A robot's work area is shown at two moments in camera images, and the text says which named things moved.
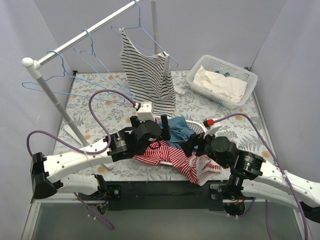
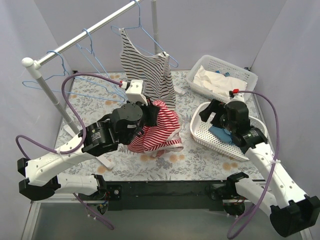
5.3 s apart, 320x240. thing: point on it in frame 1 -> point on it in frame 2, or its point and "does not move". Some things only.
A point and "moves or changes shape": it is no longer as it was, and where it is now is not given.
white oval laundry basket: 196,127 moves or changes shape
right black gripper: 200,143 -> 215,110
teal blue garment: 179,130 -> 224,134
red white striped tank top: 197,168 moves or changes shape
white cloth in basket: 229,87 does not move
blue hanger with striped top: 116,29 does not move
